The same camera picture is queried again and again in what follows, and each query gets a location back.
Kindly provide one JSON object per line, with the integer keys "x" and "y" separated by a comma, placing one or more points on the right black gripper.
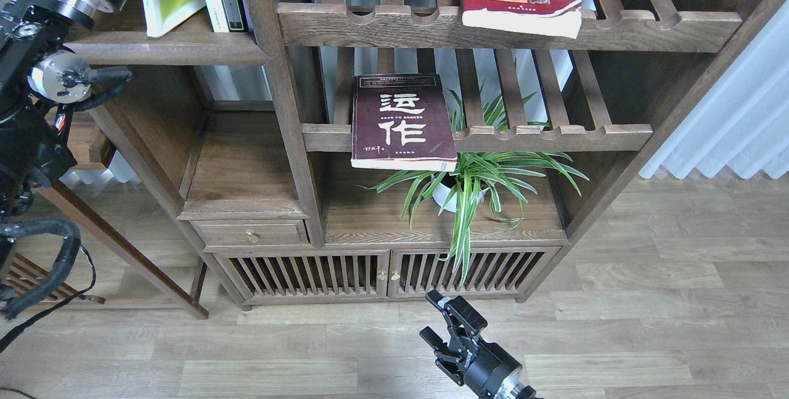
{"x": 485, "y": 367}

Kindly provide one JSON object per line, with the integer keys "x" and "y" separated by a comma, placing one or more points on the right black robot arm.
{"x": 485, "y": 367}

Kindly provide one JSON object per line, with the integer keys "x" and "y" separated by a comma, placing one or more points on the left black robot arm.
{"x": 44, "y": 84}

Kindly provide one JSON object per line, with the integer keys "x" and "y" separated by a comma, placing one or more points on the white plant pot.
{"x": 452, "y": 194}

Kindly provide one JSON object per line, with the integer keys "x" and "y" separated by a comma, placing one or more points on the green spider plant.
{"x": 475, "y": 173}

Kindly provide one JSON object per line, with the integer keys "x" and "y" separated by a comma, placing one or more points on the dark wooden bookshelf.
{"x": 238, "y": 131}

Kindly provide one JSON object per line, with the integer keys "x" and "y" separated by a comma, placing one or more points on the dark red book white characters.
{"x": 401, "y": 122}

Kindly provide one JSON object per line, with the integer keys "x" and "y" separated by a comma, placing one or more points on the brass drawer knob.
{"x": 251, "y": 236}

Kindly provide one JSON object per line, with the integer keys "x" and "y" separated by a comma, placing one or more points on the wooden side table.
{"x": 94, "y": 151}

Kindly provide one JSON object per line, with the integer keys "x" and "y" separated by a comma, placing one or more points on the white curtain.
{"x": 742, "y": 122}

